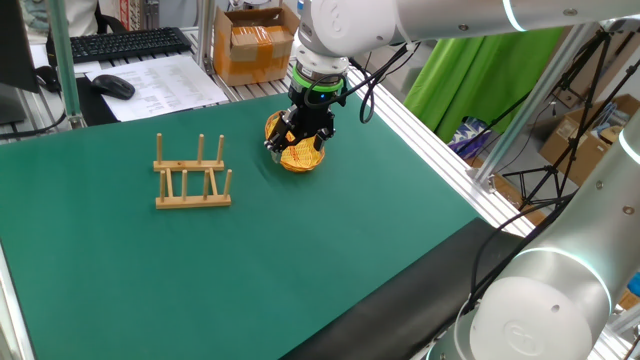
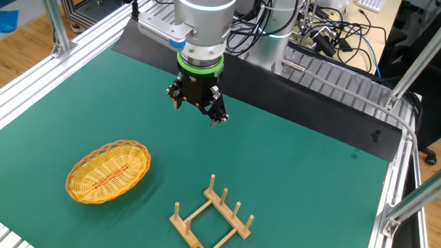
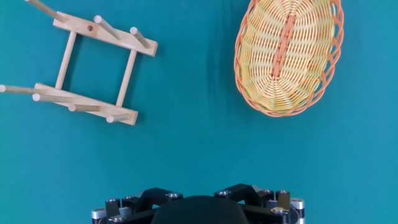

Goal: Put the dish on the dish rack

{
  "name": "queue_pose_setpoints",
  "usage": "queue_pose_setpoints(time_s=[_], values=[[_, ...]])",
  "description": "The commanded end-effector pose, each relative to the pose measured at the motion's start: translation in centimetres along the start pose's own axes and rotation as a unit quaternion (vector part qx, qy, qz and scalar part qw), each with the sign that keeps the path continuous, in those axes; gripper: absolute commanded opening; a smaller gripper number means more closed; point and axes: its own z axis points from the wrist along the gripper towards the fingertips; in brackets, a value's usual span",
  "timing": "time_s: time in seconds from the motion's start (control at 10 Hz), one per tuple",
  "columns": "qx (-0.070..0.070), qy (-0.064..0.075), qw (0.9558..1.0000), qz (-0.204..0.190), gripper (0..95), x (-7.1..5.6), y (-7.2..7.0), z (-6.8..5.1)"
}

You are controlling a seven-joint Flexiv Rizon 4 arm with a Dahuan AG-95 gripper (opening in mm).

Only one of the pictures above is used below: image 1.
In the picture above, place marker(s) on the aluminium frame post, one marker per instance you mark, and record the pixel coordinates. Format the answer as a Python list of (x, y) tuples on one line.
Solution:
[(205, 35), (65, 65), (540, 90)]

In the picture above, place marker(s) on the orange yellow woven basket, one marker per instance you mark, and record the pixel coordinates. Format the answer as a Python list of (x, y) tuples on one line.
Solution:
[(300, 161)]

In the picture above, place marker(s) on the open cardboard storage box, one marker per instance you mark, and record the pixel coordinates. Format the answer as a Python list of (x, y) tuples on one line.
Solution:
[(585, 150)]

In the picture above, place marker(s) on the wooden dish rack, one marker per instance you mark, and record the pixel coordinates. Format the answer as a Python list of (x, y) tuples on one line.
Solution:
[(192, 201)]

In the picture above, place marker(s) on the black computer mouse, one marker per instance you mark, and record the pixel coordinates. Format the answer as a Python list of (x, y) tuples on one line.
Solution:
[(114, 87)]

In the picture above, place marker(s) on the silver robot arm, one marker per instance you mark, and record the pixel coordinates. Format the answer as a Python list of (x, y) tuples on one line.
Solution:
[(350, 25)]

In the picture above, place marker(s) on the red white patterned board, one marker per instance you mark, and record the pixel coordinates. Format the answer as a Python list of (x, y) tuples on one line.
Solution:
[(131, 14)]

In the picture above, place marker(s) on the black rounded desk object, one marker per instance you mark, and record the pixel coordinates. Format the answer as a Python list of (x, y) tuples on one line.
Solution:
[(49, 79)]

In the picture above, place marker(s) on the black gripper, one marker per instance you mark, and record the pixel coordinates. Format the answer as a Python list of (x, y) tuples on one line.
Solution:
[(312, 115)]

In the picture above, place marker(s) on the black computer monitor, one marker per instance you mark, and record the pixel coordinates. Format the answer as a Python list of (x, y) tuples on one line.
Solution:
[(15, 45)]

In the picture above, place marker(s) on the black camera tripod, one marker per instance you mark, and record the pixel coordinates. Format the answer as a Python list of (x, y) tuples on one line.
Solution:
[(575, 135)]

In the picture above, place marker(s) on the person in white shirt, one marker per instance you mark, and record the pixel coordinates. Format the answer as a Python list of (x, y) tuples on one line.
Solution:
[(80, 15)]

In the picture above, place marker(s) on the green table mat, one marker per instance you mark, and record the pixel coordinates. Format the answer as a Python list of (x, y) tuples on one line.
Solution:
[(250, 250)]

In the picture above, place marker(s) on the taped cardboard box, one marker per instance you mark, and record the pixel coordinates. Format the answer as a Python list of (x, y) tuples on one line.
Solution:
[(250, 50)]

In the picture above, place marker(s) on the black mouse pad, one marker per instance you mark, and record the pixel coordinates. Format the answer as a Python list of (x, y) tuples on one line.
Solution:
[(95, 110)]

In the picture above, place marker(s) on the black office chair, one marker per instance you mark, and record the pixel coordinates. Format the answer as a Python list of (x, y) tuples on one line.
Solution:
[(102, 20)]

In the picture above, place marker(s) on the blue white patterned bag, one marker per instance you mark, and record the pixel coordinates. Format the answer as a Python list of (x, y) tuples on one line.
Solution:
[(470, 137)]

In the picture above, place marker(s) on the bright green cloth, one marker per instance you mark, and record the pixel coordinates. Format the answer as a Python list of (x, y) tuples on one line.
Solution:
[(475, 75)]

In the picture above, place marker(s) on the black computer keyboard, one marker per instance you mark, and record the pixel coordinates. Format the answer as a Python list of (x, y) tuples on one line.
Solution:
[(120, 44)]

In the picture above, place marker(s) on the blue plastic object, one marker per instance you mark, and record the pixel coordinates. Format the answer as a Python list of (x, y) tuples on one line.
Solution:
[(635, 284)]

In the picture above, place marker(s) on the printed white paper sheet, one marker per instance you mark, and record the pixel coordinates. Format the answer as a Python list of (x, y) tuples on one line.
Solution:
[(165, 85)]

